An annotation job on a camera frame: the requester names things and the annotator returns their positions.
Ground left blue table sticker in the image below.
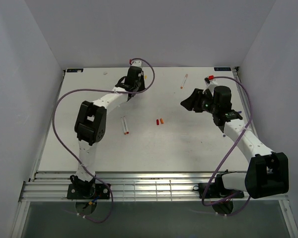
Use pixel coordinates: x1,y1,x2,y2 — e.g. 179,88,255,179
66,68,83,73

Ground orange capped white marker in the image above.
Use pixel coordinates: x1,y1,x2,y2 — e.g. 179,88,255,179
121,117,127,135

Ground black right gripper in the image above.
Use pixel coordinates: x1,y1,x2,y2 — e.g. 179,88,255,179
180,88,219,115

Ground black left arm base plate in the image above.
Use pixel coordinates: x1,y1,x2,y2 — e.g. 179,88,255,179
66,183,111,200

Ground right blue table sticker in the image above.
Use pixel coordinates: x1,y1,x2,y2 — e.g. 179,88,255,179
214,67,231,71

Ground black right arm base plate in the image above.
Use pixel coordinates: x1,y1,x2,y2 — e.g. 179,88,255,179
193,182,244,198

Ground aluminium front rail frame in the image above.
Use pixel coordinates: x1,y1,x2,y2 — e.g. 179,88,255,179
19,171,289,203

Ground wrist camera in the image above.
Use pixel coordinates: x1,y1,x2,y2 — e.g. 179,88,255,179
130,59,143,68
204,75,218,94

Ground peach capped white marker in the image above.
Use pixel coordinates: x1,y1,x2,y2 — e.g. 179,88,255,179
180,74,188,89

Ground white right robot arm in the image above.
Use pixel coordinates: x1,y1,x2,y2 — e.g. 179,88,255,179
180,86,289,199

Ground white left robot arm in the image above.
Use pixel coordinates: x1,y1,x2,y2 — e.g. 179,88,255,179
70,60,145,198

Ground red white marker body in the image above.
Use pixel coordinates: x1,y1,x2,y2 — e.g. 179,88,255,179
123,116,129,135

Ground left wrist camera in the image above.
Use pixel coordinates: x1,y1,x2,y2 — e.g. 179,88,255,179
130,59,143,68

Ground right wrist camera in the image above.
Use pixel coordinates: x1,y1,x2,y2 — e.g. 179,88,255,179
204,75,218,94

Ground blue table sticker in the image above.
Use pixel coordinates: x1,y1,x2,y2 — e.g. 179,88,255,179
214,67,231,71
66,68,83,73

